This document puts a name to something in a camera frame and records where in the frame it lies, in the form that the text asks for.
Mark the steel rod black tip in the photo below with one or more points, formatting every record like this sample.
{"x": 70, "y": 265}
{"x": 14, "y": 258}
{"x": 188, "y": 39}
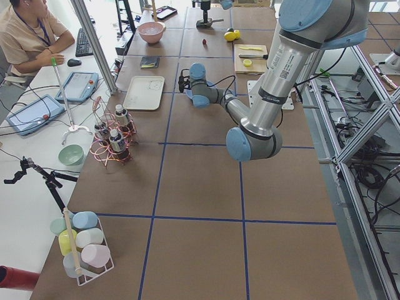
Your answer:
{"x": 253, "y": 56}

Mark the lemon half slice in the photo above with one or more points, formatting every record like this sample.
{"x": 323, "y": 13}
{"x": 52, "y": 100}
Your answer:
{"x": 247, "y": 63}

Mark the seated person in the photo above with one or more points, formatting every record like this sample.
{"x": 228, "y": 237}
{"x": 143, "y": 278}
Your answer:
{"x": 31, "y": 37}

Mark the aluminium frame post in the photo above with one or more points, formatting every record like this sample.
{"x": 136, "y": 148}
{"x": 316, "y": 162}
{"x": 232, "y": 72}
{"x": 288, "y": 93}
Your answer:
{"x": 84, "y": 19}

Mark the teach pendant far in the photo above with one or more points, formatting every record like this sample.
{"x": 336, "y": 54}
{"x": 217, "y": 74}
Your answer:
{"x": 80, "y": 85}

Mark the cream bear tray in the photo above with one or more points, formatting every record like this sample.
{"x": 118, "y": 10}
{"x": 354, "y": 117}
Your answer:
{"x": 144, "y": 93}

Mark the wooden cutting board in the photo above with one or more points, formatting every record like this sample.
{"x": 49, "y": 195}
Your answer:
{"x": 250, "y": 59}

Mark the green bowl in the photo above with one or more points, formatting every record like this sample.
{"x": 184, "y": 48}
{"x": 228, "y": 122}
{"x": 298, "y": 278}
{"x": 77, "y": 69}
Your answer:
{"x": 71, "y": 155}

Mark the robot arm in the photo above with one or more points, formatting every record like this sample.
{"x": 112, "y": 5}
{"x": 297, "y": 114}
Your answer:
{"x": 225, "y": 4}
{"x": 303, "y": 28}

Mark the copper wire bottle rack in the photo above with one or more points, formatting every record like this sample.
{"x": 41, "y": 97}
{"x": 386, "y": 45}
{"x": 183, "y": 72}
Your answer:
{"x": 104, "y": 154}

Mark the bottle white cap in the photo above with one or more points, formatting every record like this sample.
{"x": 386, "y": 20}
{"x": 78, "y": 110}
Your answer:
{"x": 118, "y": 145}
{"x": 102, "y": 133}
{"x": 121, "y": 115}

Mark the black keyboard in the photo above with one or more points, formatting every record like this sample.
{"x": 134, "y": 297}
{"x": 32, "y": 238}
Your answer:
{"x": 83, "y": 47}

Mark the pink cup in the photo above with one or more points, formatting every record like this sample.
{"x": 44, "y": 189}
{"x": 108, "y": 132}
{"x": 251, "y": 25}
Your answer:
{"x": 96, "y": 255}

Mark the yellow cup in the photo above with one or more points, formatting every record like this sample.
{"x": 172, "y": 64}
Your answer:
{"x": 64, "y": 242}

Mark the blue plate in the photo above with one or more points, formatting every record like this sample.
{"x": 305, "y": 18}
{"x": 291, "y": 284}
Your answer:
{"x": 211, "y": 91}

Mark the teach pendant near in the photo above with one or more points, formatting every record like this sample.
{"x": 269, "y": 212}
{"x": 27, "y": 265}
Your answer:
{"x": 35, "y": 115}

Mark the white cup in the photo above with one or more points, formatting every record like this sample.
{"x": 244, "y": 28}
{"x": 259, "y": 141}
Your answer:
{"x": 89, "y": 236}

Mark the teach pendant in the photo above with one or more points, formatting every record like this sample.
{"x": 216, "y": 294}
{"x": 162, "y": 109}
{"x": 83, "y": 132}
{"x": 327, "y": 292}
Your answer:
{"x": 35, "y": 115}
{"x": 80, "y": 85}

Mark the reacher grabber stick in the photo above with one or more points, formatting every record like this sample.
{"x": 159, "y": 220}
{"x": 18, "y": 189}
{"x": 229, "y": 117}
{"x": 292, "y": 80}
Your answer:
{"x": 72, "y": 126}

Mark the blue cup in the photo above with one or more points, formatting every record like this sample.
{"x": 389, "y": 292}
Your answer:
{"x": 85, "y": 220}

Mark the white wire cup basket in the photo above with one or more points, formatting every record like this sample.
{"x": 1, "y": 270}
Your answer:
{"x": 73, "y": 265}

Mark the black mouse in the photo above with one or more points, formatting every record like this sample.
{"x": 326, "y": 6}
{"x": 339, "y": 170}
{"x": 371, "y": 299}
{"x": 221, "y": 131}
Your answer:
{"x": 74, "y": 62}

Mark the yellow lemon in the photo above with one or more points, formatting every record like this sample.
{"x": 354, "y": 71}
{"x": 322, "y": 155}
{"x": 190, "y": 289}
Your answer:
{"x": 230, "y": 36}
{"x": 237, "y": 34}

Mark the grey yellow cloth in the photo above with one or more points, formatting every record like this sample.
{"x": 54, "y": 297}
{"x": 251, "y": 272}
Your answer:
{"x": 149, "y": 62}

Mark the yellow plastic knife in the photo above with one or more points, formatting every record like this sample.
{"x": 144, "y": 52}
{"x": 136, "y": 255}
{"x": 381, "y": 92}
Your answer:
{"x": 251, "y": 48}

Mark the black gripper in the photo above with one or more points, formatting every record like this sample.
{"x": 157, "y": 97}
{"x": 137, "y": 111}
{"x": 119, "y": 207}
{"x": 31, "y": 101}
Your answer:
{"x": 205, "y": 7}
{"x": 191, "y": 88}

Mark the metal scoop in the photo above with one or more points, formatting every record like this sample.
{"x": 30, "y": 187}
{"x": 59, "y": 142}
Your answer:
{"x": 202, "y": 24}

